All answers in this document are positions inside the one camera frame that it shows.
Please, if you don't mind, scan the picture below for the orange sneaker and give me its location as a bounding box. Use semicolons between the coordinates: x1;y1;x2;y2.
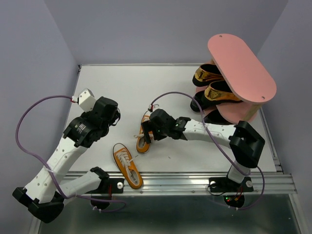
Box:
112;143;143;189
134;111;151;154

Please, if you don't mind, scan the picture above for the orange sneaker front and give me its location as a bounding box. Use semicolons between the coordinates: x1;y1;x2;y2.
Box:
112;143;143;189

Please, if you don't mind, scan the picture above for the black loafer back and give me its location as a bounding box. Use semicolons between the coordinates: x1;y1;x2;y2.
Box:
204;110;232;125

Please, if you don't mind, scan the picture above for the black loafer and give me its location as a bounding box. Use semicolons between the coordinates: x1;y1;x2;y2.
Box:
204;110;232;125
190;90;213;112

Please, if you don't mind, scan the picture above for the gold loafer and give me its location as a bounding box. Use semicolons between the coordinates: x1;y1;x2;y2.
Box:
201;80;242;106
192;63;224;87

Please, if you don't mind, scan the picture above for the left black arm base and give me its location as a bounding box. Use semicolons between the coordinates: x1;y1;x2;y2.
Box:
88;167;124;195

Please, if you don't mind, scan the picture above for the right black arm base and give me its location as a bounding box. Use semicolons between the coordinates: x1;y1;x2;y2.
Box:
208;177;254;194

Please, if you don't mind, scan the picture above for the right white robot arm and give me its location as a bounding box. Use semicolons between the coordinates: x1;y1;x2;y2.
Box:
141;109;265;190

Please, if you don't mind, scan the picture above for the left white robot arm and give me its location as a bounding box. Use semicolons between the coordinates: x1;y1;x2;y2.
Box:
12;97;120;223

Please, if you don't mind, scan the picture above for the pink shoe shelf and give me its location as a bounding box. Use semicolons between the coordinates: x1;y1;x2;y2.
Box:
195;34;277;124

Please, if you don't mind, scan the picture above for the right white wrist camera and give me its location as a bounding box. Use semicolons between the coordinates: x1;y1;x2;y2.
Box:
148;103;159;113

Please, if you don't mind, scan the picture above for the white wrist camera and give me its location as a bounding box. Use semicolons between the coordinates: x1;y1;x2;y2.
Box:
78;88;96;112
148;103;159;113

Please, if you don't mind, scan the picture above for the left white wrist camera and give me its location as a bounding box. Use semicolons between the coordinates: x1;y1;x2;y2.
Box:
78;88;96;112

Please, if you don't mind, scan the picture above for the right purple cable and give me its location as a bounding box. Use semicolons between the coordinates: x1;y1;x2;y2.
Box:
148;91;266;211

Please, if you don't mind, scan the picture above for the purple cable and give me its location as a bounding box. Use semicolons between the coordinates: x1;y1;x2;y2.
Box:
15;95;127;212
148;91;266;211

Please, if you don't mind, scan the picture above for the aluminium mounting rail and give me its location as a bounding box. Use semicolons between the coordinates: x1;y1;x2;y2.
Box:
40;172;299;195

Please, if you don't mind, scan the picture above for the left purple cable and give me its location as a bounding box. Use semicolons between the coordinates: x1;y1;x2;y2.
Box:
15;95;127;212

